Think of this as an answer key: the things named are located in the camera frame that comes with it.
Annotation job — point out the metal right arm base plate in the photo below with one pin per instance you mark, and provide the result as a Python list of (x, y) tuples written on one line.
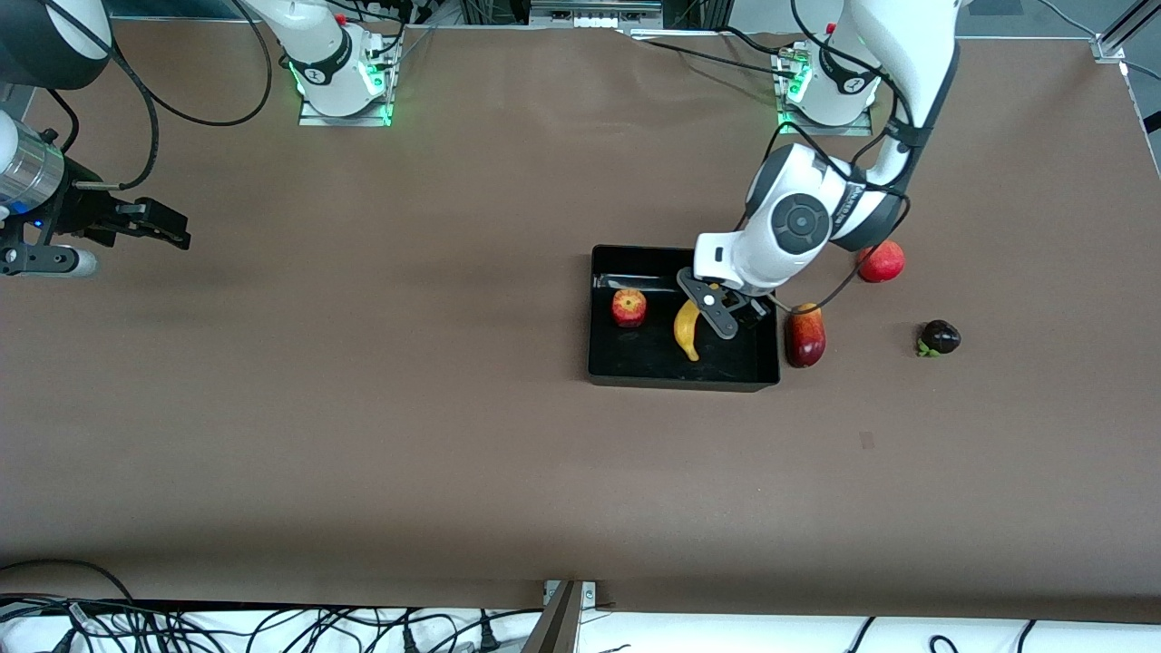
[(313, 116)]

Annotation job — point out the aluminium frame profile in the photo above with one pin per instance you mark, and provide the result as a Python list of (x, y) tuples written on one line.
[(1125, 32)]

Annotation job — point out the metal stand post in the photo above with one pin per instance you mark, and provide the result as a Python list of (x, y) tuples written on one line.
[(558, 626)]

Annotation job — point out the red yellow apple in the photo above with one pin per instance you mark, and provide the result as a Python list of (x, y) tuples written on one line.
[(629, 308)]

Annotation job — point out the dark purple mangosteen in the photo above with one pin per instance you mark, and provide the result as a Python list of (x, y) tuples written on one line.
[(941, 337)]

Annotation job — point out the white power strip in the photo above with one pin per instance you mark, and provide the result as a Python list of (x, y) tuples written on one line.
[(594, 14)]

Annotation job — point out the black rectangular plastic box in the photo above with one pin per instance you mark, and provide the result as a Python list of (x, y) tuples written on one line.
[(653, 367)]

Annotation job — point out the red yellow mango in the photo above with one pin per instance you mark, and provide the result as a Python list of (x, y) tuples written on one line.
[(805, 340)]

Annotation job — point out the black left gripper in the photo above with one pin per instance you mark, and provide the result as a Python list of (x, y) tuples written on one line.
[(749, 311)]

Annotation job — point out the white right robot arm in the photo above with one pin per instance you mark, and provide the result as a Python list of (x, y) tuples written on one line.
[(317, 45)]

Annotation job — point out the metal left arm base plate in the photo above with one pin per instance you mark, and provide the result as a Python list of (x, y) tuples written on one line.
[(789, 127)]

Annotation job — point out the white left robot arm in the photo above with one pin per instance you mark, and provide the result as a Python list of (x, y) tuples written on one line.
[(898, 45)]

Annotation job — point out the red pomegranate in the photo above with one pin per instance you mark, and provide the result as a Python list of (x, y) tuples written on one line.
[(884, 263)]

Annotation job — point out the yellow banana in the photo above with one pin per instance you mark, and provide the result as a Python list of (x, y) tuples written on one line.
[(687, 331)]

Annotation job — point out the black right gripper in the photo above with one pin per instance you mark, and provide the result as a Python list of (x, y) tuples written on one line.
[(80, 210)]

